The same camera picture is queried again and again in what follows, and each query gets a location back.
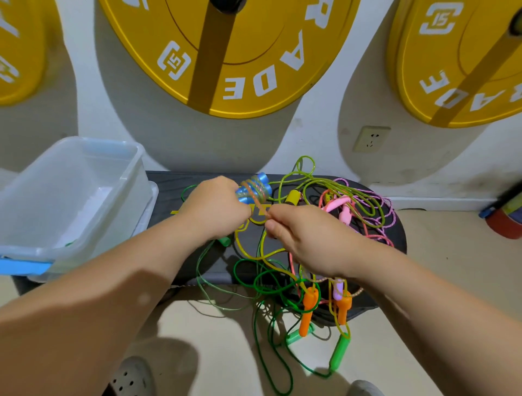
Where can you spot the person's right hand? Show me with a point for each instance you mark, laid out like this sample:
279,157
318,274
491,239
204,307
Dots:
318,241

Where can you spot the person's left hand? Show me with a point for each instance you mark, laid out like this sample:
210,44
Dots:
214,208

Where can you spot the clear plastic storage bin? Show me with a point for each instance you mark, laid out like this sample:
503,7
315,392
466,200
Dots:
65,196

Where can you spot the person's left forearm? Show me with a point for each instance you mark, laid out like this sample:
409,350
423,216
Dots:
81,314

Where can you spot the person's right forearm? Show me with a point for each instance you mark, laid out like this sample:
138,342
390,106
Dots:
457,334

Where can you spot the person's left grey shoe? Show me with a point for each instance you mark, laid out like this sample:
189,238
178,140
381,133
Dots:
130,377

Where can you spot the translucent plastic lid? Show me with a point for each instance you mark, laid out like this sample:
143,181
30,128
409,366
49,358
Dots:
147,224

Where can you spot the black aerobic step platform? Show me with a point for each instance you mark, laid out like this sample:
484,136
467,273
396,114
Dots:
171,269

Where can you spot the large yellow weight plate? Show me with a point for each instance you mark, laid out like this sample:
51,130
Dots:
245,49

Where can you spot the red fire extinguisher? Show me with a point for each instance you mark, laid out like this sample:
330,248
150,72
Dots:
506,216

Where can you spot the blue plastic piece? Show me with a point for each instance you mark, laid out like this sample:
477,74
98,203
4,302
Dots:
23,267

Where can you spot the white wall socket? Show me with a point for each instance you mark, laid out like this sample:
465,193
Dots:
372,139

